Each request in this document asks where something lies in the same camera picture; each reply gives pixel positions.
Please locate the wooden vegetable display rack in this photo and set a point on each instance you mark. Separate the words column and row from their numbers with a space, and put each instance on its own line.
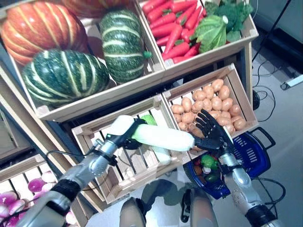
column 248, row 71

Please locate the brown potato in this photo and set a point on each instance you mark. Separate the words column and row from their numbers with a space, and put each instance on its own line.
column 216, row 103
column 207, row 104
column 177, row 117
column 223, row 92
column 229, row 128
column 192, row 127
column 197, row 106
column 187, row 117
column 187, row 104
column 177, row 109
column 234, row 110
column 217, row 85
column 239, row 123
column 208, row 91
column 225, row 121
column 227, row 104
column 182, row 126
column 215, row 114
column 198, row 95

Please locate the slatted wooden crate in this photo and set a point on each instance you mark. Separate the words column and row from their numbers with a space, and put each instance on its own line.
column 132, row 188

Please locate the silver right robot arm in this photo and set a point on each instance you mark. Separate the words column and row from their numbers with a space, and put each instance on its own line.
column 239, row 179

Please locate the black metal stand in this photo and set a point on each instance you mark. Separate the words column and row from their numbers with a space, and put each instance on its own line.
column 271, row 30

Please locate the blue plastic shopping basket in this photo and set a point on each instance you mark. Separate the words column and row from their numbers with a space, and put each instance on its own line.
column 251, row 153

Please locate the wooden carrot crate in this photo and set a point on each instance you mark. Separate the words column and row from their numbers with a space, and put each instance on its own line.
column 213, row 53

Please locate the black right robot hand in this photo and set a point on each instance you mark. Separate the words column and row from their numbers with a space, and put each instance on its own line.
column 213, row 137

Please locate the white green napa cabbage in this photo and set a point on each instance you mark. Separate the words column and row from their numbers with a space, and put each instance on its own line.
column 165, row 138
column 163, row 157

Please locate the robot leg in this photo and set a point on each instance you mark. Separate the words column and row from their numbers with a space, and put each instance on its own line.
column 131, row 215
column 203, row 210

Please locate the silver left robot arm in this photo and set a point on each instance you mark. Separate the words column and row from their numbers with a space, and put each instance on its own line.
column 78, row 170

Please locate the large wooden pumpkin crate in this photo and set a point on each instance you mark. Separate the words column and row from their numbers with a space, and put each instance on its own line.
column 99, row 101

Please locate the wooden turnip crate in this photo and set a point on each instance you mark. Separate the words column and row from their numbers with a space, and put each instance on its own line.
column 19, row 168

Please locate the wooden potato crate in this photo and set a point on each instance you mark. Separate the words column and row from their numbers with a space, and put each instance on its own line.
column 236, row 80

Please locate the black round stand base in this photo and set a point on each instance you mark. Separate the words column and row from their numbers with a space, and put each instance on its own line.
column 256, row 99

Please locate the dark green broccoli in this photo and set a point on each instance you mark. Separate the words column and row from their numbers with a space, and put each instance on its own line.
column 236, row 11

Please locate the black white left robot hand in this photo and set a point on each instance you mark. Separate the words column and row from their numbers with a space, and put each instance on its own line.
column 122, row 126

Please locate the small dark green cucumber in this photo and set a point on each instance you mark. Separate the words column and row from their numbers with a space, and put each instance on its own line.
column 212, row 177

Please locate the brown wooden box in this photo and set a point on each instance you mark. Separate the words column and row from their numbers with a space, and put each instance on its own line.
column 11, row 142

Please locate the robot left leg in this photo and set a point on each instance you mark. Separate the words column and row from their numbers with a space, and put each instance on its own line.
column 131, row 215

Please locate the orange striped pumpkin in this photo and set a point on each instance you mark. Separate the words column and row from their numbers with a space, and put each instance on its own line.
column 40, row 28
column 94, row 7

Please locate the green pumpkin with green stem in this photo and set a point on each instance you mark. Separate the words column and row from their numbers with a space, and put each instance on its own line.
column 123, row 45

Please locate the small orange vegetable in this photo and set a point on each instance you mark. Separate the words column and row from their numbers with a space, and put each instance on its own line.
column 197, row 170

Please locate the robot right leg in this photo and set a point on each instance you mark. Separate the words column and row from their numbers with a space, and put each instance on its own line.
column 203, row 210

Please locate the small round green cabbage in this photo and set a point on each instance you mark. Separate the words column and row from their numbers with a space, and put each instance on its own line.
column 209, row 162

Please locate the green striped pumpkin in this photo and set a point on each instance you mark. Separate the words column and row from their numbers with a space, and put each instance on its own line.
column 64, row 75

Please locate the small white garlic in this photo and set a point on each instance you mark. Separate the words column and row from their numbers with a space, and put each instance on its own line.
column 206, row 170

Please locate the light green leafy cabbage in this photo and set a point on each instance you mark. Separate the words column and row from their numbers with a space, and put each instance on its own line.
column 210, row 35

